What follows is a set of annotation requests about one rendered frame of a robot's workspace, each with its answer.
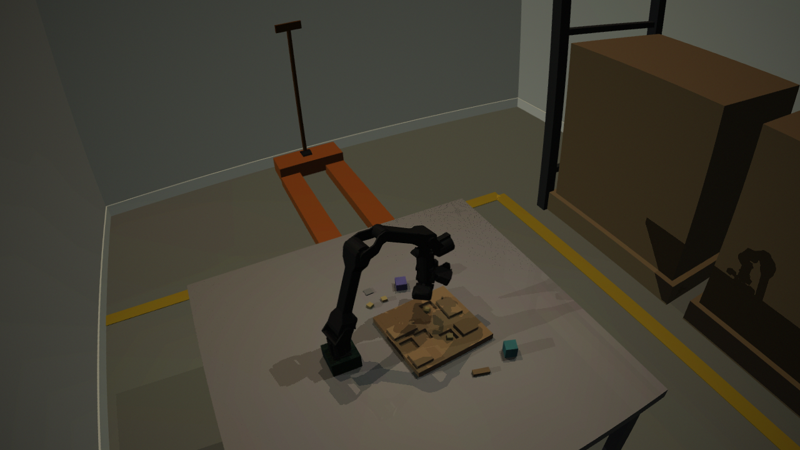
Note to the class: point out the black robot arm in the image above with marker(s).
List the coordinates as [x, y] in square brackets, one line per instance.
[356, 254]

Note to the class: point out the teal cube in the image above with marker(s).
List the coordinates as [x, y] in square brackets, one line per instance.
[510, 348]

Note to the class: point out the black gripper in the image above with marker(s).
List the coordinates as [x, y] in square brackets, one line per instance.
[423, 290]

